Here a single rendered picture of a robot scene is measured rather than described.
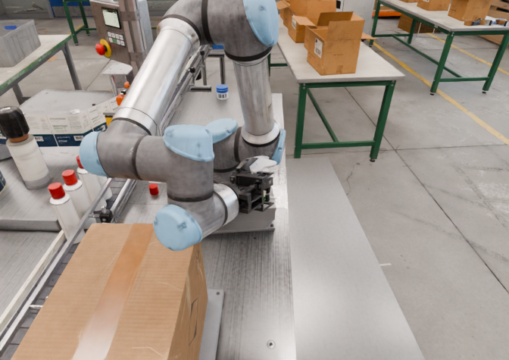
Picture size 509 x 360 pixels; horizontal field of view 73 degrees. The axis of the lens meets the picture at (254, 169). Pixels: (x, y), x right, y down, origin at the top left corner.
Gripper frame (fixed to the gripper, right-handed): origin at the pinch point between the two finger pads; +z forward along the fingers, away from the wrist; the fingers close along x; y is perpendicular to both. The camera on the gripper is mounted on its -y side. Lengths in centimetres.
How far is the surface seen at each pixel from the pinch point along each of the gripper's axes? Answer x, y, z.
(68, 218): -14, -53, -19
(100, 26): 41, -64, 8
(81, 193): -9, -54, -13
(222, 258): -30.2, -17.9, 5.5
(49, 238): -26, -71, -16
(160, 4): 194, -562, 562
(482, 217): -75, 65, 201
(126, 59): 30, -55, 10
